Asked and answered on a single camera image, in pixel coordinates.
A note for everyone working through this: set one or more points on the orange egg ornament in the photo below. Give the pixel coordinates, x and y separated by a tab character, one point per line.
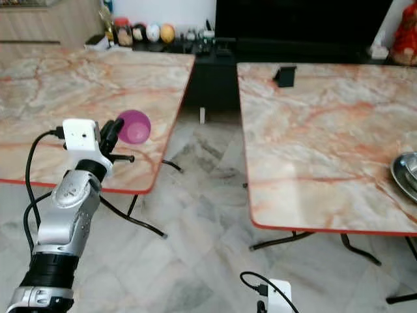
167	33

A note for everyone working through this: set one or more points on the steel bowl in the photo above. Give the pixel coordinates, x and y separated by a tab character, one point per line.
407	173

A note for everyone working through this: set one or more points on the gold trophy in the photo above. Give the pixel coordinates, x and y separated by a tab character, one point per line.
106	26

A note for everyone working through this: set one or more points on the black egg ornament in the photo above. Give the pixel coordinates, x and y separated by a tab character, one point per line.
139	34

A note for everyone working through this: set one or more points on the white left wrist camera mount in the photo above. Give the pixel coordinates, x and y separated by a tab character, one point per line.
81	135

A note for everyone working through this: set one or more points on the purple plastic bowl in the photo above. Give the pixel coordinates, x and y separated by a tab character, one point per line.
137	126

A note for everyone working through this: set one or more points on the small black stand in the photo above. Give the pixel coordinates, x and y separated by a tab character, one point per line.
285	76

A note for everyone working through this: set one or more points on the small white box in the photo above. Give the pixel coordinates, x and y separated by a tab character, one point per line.
97	41

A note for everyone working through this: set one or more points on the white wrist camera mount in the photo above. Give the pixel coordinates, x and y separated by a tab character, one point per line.
279	297
81	135

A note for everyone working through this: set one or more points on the wooden cabinet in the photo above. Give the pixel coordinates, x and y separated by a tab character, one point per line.
45	23

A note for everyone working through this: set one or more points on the white egg ornament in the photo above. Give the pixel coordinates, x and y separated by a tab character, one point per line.
153	33

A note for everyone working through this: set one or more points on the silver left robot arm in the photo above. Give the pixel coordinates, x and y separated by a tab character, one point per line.
68	210

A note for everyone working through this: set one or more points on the red figurine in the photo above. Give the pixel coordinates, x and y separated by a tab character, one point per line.
405	39

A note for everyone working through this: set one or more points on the red-lidded jar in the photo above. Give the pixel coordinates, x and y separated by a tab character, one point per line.
122	34

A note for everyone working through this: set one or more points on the black television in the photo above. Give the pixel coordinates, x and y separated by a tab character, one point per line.
300	19

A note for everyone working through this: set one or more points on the marble-top folding table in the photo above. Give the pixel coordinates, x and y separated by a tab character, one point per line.
52	91
319	143

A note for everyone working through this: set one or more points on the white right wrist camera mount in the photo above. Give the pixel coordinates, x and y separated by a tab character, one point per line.
279	297

